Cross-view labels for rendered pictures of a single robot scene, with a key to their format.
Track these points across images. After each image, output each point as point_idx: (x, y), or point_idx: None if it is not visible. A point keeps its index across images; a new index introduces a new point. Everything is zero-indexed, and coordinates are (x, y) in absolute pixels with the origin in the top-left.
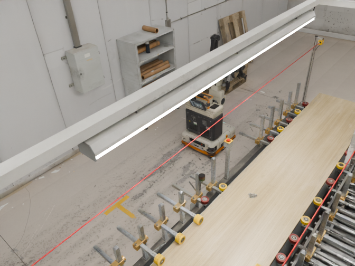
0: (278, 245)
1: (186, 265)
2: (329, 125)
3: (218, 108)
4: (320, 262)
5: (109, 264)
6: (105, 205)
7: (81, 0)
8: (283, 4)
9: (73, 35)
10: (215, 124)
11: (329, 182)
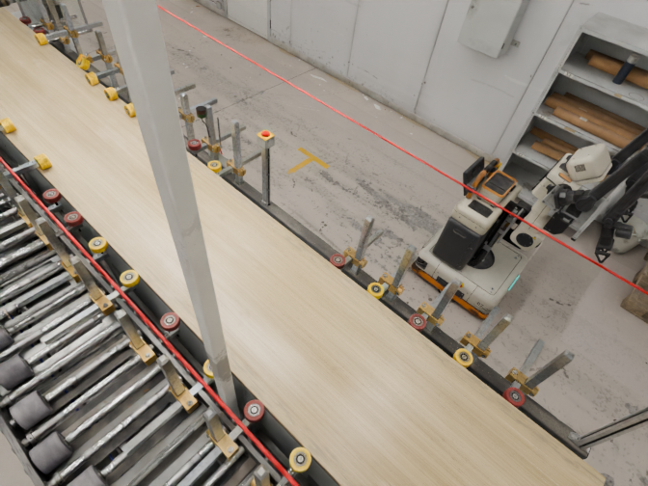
0: (71, 197)
1: (96, 115)
2: (387, 417)
3: (472, 214)
4: None
5: (225, 152)
6: (314, 148)
7: None
8: None
9: None
10: (448, 231)
11: (164, 314)
